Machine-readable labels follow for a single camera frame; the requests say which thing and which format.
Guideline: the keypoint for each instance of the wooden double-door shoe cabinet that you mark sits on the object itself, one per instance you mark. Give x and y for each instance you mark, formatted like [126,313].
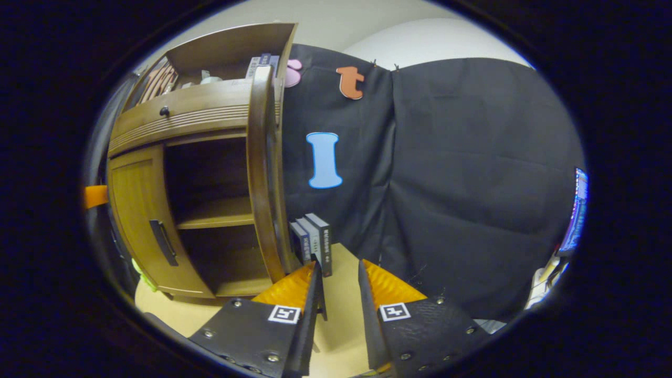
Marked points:
[210,118]

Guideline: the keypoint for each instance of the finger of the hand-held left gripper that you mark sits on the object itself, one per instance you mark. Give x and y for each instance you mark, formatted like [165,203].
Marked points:
[96,197]

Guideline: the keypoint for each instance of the black book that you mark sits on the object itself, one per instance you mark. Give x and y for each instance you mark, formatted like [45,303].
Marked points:
[325,247]

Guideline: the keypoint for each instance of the black backdrop cloth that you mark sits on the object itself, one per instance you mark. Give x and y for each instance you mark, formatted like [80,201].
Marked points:
[462,184]

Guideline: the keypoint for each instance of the computer monitor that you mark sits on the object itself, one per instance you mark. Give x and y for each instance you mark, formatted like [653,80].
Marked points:
[576,215]

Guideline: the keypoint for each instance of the small navy book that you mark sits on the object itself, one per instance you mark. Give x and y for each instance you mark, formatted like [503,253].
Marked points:
[300,244]

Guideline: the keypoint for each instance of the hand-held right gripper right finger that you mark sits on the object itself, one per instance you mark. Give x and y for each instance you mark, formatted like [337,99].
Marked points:
[370,331]

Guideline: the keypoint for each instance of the wooden drawer with black knob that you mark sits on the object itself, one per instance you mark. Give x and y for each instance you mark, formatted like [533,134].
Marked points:
[199,102]

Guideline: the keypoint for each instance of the wooden shoe cabinet door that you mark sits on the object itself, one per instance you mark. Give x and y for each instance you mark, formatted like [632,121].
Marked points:
[260,157]
[136,210]

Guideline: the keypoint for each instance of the white cup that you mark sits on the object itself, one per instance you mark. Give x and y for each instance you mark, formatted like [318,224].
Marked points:
[211,80]

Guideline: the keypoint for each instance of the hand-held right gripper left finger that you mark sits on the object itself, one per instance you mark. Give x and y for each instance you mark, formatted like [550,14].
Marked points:
[310,325]

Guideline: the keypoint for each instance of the grey book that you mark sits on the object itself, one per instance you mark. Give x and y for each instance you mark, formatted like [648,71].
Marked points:
[314,239]

